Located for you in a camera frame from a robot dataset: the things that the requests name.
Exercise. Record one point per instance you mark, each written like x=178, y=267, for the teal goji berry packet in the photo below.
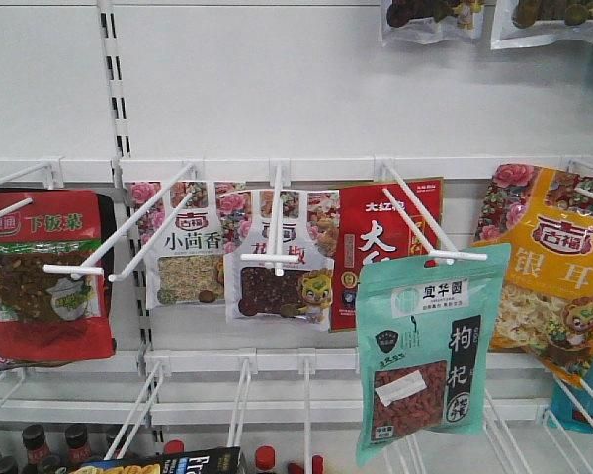
x=423, y=334

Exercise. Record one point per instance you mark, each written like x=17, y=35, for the black cracker box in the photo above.
x=223, y=460

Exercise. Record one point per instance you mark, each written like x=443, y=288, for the white peppercorn packet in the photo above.
x=302, y=294

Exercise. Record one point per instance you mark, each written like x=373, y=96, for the white peg hook centre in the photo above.
x=274, y=257

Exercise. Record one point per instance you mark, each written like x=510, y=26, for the red Da Hong Pao packet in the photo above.
x=370, y=230

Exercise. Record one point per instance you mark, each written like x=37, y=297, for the white fennel seed packet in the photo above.
x=185, y=261

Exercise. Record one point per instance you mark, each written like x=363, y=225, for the white peg hook left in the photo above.
x=88, y=267

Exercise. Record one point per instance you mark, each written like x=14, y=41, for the upper white spice packet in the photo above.
x=431, y=21

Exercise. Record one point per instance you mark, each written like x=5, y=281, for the yellow white fungus packet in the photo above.
x=546, y=310

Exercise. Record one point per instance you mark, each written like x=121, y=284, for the red pickled vegetable packet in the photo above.
x=47, y=317

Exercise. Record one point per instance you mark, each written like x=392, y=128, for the upper right white packet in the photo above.
x=524, y=23

